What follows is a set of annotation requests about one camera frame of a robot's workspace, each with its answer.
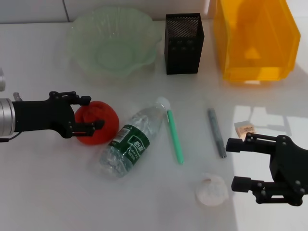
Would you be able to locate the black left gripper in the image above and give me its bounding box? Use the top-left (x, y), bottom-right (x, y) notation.
top-left (12, 90), bottom-right (105, 139)

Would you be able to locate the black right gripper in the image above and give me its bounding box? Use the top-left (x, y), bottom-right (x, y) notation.
top-left (225, 133), bottom-right (308, 206)

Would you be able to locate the red-orange fruit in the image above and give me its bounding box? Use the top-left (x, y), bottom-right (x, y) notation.
top-left (74, 101), bottom-right (120, 146)

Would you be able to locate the white paper ball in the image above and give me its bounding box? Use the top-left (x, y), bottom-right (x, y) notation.
top-left (194, 172), bottom-right (229, 207)

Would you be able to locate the beige eraser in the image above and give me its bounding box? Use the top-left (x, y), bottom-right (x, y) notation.
top-left (234, 121), bottom-right (257, 139)

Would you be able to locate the grey marker pen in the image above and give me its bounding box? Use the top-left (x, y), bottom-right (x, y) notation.
top-left (207, 107), bottom-right (227, 159)

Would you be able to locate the green-label clear water bottle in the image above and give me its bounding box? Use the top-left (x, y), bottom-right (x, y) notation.
top-left (98, 96), bottom-right (171, 179)

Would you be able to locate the green pen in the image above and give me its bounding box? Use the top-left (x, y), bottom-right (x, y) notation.
top-left (166, 108), bottom-right (185, 166)

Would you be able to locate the green glass fruit bowl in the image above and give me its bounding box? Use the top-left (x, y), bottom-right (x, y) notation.
top-left (67, 6), bottom-right (162, 78)

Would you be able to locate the black mesh pen holder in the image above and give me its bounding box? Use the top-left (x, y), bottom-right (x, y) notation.
top-left (164, 13), bottom-right (205, 75)

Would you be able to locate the yellow plastic bin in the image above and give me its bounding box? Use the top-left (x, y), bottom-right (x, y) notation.
top-left (213, 0), bottom-right (301, 82)

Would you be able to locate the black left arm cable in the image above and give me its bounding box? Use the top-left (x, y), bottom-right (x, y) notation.
top-left (0, 132), bottom-right (20, 143)

